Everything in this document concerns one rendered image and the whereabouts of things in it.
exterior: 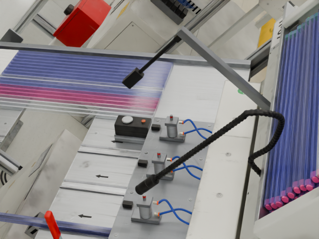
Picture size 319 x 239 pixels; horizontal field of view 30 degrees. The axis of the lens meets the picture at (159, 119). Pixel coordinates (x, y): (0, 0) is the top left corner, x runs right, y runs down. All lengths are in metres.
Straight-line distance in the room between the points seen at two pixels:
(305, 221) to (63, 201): 0.54
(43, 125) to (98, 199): 1.49
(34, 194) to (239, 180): 0.72
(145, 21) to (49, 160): 0.90
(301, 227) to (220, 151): 0.35
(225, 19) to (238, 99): 1.65
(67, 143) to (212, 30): 1.18
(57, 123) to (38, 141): 0.16
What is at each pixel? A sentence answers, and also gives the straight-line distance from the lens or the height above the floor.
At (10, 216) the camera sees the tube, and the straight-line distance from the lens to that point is 1.18.
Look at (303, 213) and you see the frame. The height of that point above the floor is 1.47.
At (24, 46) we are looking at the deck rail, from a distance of 1.67.
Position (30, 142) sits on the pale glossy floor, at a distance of 2.57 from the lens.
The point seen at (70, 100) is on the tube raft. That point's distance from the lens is 1.43.
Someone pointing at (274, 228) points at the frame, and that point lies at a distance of 0.85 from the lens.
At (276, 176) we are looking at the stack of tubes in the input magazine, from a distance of 0.93.
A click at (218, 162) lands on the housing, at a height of 1.25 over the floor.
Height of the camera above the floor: 1.89
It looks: 37 degrees down
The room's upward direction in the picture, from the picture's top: 51 degrees clockwise
